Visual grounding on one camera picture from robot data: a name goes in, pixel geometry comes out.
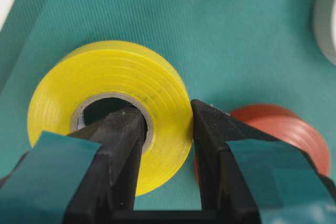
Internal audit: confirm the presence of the white tape roll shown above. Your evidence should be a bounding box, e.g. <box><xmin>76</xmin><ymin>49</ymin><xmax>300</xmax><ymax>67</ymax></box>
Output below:
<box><xmin>313</xmin><ymin>0</ymin><xmax>335</xmax><ymax>65</ymax></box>

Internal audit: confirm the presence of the green table cloth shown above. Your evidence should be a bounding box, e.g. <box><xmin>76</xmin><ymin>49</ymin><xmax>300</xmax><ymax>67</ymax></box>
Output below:
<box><xmin>0</xmin><ymin>0</ymin><xmax>336</xmax><ymax>211</ymax></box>

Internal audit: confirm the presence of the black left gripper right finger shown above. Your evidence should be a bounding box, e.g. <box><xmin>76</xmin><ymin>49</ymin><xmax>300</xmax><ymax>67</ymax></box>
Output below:
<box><xmin>191</xmin><ymin>99</ymin><xmax>335</xmax><ymax>223</ymax></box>

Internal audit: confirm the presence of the yellow tape roll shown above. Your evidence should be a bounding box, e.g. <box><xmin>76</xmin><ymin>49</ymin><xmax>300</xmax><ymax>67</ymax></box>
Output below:
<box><xmin>27</xmin><ymin>40</ymin><xmax>193</xmax><ymax>196</ymax></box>

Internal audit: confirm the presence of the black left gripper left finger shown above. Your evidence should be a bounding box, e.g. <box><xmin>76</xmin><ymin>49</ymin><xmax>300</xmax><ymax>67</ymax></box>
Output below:
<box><xmin>1</xmin><ymin>107</ymin><xmax>146</xmax><ymax>223</ymax></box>

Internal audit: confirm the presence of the red tape roll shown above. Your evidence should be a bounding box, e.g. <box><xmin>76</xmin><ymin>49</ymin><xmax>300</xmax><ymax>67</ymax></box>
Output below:
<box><xmin>191</xmin><ymin>99</ymin><xmax>331</xmax><ymax>179</ymax></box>

